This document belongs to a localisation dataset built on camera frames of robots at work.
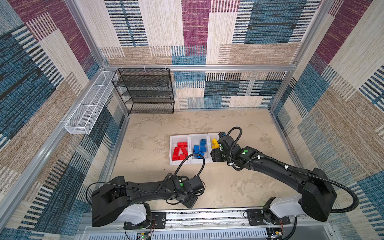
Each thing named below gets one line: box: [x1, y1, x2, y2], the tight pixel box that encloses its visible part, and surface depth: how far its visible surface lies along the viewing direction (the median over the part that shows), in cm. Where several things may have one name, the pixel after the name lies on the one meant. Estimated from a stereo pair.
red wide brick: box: [177, 142, 188, 148], surface depth 101 cm
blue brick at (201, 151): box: [197, 147, 207, 159], surface depth 98 cm
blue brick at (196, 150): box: [193, 144, 200, 159], surface depth 99 cm
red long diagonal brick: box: [179, 146, 189, 161], surface depth 97 cm
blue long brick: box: [199, 139, 207, 153], surface depth 101 cm
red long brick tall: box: [172, 147, 180, 161], surface depth 96 cm
